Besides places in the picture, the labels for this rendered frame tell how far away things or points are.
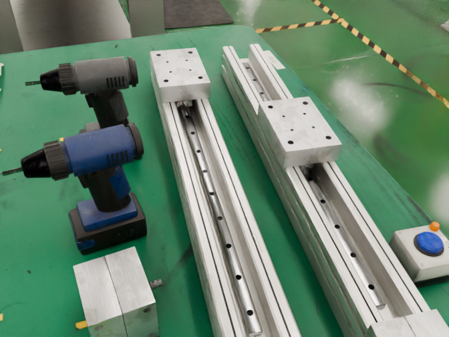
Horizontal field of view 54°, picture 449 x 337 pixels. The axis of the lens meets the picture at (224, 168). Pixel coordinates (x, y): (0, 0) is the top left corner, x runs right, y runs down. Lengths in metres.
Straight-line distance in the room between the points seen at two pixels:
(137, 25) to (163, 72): 1.21
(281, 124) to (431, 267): 0.36
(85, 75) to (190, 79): 0.24
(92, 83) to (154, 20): 1.38
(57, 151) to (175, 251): 0.27
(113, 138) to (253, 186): 0.34
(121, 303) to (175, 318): 0.12
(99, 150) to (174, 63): 0.42
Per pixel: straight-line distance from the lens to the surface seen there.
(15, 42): 2.18
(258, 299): 0.68
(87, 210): 0.77
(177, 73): 0.99
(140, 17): 2.18
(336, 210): 0.82
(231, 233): 0.75
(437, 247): 0.79
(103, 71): 0.84
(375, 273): 0.74
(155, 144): 0.99
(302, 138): 0.83
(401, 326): 0.65
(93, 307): 0.63
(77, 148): 0.66
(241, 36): 1.45
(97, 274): 0.66
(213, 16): 3.51
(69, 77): 0.85
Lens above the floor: 1.40
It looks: 42 degrees down
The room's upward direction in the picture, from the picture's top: 3 degrees clockwise
